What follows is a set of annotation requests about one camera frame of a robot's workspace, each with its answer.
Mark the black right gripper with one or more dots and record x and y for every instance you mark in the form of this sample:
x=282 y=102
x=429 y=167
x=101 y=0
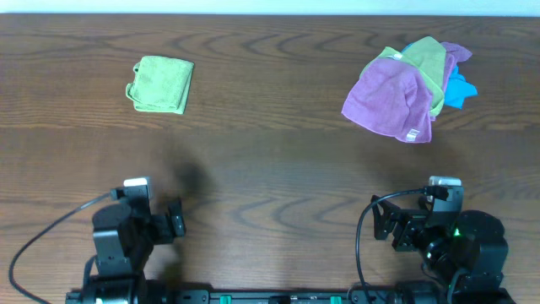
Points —
x=411 y=221

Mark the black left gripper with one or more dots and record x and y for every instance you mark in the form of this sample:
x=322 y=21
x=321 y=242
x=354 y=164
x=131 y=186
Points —
x=164 y=228

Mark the light green microfiber cloth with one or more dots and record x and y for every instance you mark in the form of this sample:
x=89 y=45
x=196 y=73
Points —
x=160 y=85

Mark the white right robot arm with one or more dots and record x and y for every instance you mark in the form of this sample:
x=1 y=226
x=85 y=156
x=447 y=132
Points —
x=465 y=250

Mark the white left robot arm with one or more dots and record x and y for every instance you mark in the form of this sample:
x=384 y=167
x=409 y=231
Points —
x=125 y=235

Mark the purple microfiber cloth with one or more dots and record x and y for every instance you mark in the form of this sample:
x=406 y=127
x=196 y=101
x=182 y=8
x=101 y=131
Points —
x=410 y=131

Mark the blue microfiber cloth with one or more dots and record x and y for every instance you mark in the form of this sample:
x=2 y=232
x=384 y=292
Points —
x=437 y=66

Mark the green cloth in pile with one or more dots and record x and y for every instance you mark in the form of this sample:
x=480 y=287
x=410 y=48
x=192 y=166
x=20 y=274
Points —
x=397 y=86

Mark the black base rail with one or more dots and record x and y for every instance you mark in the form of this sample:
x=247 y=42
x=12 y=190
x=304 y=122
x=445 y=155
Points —
x=244 y=297

